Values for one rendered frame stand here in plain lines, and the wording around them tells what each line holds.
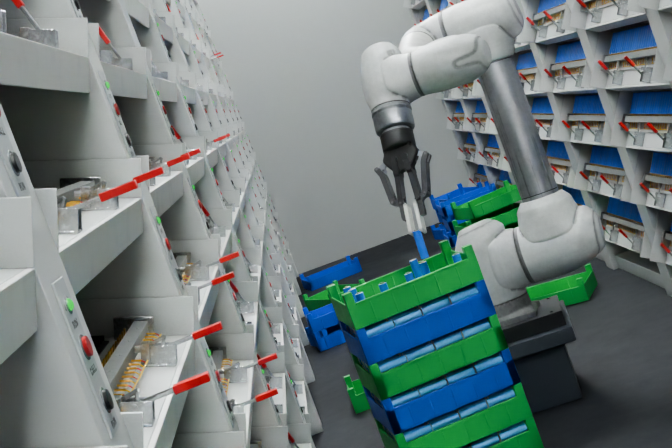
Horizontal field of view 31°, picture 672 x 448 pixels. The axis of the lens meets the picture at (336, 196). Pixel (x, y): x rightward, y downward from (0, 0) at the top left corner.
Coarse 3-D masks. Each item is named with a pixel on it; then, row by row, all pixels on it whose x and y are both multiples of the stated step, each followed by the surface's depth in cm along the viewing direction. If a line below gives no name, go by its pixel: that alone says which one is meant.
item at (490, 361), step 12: (480, 360) 264; (492, 360) 262; (456, 372) 262; (468, 372) 260; (432, 384) 259; (444, 384) 259; (372, 396) 273; (396, 396) 260; (408, 396) 258; (420, 396) 259
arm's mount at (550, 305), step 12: (540, 300) 340; (552, 300) 332; (540, 312) 319; (552, 312) 313; (516, 324) 314; (528, 324) 312; (540, 324) 312; (552, 324) 312; (564, 324) 311; (516, 336) 313; (528, 336) 313
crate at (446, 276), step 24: (432, 264) 278; (456, 264) 259; (336, 288) 272; (360, 288) 275; (408, 288) 257; (432, 288) 258; (456, 288) 259; (336, 312) 272; (360, 312) 255; (384, 312) 256
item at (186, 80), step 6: (180, 72) 362; (186, 72) 362; (192, 72) 362; (180, 78) 319; (186, 78) 362; (192, 78) 362; (180, 84) 319; (186, 84) 345; (192, 84) 362; (186, 90) 325; (192, 90) 350; (186, 96) 325; (192, 96) 349; (192, 102) 348
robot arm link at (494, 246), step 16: (480, 224) 322; (496, 224) 322; (464, 240) 321; (480, 240) 319; (496, 240) 318; (512, 240) 318; (480, 256) 318; (496, 256) 317; (512, 256) 316; (496, 272) 318; (512, 272) 317; (496, 288) 318; (512, 288) 319; (496, 304) 319
